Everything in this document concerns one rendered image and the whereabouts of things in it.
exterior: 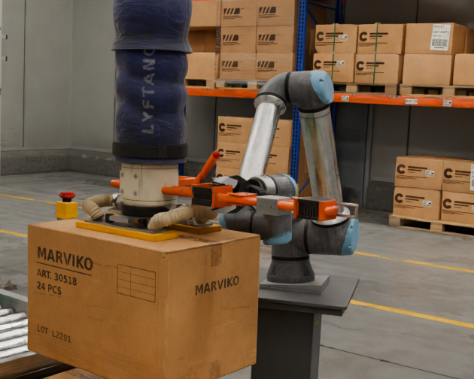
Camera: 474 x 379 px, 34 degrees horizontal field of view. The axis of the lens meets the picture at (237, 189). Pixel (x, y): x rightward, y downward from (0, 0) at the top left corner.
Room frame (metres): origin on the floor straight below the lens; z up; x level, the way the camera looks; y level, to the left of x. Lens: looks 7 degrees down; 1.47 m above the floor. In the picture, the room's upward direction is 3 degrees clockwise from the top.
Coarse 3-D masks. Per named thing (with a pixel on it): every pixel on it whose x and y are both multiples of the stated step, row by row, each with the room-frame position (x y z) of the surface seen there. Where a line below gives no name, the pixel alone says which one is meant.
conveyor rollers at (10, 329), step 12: (0, 312) 3.16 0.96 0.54; (12, 312) 3.19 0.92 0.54; (0, 324) 3.04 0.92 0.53; (12, 324) 2.99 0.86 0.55; (24, 324) 3.03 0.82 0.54; (0, 336) 2.84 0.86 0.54; (12, 336) 2.88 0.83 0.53; (24, 336) 2.84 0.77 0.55; (0, 348) 2.73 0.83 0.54; (12, 348) 2.69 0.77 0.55; (24, 348) 2.71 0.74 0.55
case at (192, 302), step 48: (48, 240) 2.30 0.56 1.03; (96, 240) 2.16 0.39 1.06; (192, 240) 2.17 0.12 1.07; (240, 240) 2.23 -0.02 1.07; (48, 288) 2.30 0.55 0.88; (96, 288) 2.16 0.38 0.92; (144, 288) 2.04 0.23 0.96; (192, 288) 2.07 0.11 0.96; (240, 288) 2.23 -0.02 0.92; (48, 336) 2.30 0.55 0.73; (96, 336) 2.16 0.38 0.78; (144, 336) 2.04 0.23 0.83; (192, 336) 2.07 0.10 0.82; (240, 336) 2.24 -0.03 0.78
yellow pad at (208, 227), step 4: (176, 224) 2.33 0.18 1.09; (180, 224) 2.33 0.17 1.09; (192, 224) 2.31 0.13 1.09; (196, 224) 2.31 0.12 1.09; (200, 224) 2.31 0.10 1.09; (204, 224) 2.32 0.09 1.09; (208, 224) 2.33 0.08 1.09; (212, 224) 2.35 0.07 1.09; (216, 224) 2.35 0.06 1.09; (164, 228) 2.36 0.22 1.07; (168, 228) 2.35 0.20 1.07; (172, 228) 2.34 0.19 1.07; (176, 228) 2.33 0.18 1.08; (180, 228) 2.32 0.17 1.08; (184, 228) 2.31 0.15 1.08; (188, 228) 2.30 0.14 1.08; (192, 228) 2.29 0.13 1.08; (196, 228) 2.28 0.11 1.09; (200, 228) 2.27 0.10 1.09; (204, 228) 2.28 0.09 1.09; (208, 228) 2.30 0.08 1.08; (212, 228) 2.31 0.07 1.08; (216, 228) 2.32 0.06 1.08; (220, 228) 2.34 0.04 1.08; (192, 232) 2.29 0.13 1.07; (196, 232) 2.28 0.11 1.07; (200, 232) 2.27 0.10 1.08; (204, 232) 2.28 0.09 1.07; (208, 232) 2.30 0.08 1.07
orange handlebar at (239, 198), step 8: (184, 176) 2.60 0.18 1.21; (112, 184) 2.40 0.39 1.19; (184, 184) 2.51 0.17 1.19; (168, 192) 2.25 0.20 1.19; (176, 192) 2.23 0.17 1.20; (184, 192) 2.21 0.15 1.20; (224, 200) 2.12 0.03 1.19; (232, 200) 2.10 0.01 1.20; (240, 200) 2.08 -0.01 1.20; (248, 200) 2.06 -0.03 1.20; (256, 200) 2.05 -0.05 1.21; (288, 200) 2.04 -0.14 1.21; (280, 208) 2.00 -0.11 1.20; (288, 208) 1.98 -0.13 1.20; (328, 208) 1.92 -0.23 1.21; (336, 208) 1.93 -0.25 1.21
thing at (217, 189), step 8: (200, 184) 2.20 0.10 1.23; (208, 184) 2.22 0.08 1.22; (216, 184) 2.23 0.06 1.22; (192, 192) 2.17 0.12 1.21; (200, 192) 2.15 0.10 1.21; (208, 192) 2.13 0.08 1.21; (216, 192) 2.13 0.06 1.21; (224, 192) 2.16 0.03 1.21; (192, 200) 2.16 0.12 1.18; (200, 200) 2.15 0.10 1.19; (208, 200) 2.13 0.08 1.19; (216, 200) 2.13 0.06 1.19
